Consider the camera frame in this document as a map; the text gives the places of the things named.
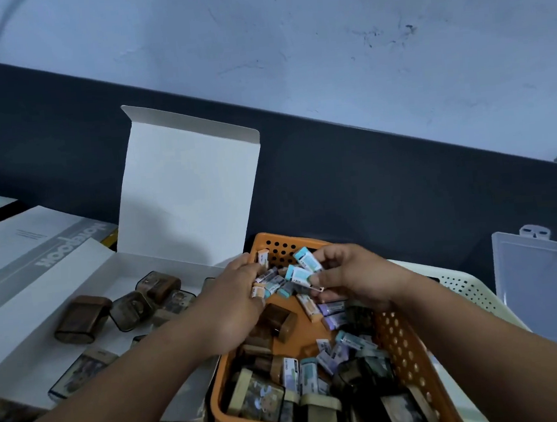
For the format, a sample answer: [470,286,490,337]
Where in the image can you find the person's right hand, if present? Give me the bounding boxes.
[304,237,422,319]

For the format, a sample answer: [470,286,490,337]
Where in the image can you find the person's left hand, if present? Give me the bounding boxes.
[182,252,273,358]

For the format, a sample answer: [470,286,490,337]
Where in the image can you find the blue-capped small tube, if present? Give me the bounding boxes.
[292,245,325,276]
[283,263,315,291]

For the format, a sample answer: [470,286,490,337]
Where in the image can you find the pile of small tubes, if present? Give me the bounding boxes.
[248,237,397,400]

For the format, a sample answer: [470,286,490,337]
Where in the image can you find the pile of items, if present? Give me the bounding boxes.
[216,290,441,422]

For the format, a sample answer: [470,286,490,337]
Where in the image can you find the dark opaque small brown box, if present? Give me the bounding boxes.
[51,293,117,348]

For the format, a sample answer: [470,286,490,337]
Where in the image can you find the clear plastic organizer case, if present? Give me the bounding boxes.
[490,222,557,374]

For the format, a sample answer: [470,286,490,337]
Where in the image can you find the person's left forearm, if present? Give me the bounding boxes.
[0,296,230,422]

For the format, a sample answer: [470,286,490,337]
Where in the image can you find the person's right forearm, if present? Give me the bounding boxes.
[386,261,557,422]

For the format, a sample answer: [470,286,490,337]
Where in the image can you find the white cardboard box open lid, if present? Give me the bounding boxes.
[0,93,286,422]

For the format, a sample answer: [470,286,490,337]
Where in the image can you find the orange plastic basket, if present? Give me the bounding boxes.
[195,216,468,422]

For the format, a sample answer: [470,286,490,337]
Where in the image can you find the wide black shelf back panel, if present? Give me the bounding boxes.
[0,3,557,336]

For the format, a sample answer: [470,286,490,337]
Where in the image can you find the white perforated plastic basket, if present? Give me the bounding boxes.
[389,247,539,422]

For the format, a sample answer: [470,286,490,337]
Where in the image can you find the white grey-banded notebook package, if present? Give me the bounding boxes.
[0,198,126,311]

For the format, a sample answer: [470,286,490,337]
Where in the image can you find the white power cable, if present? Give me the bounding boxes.
[0,0,32,58]

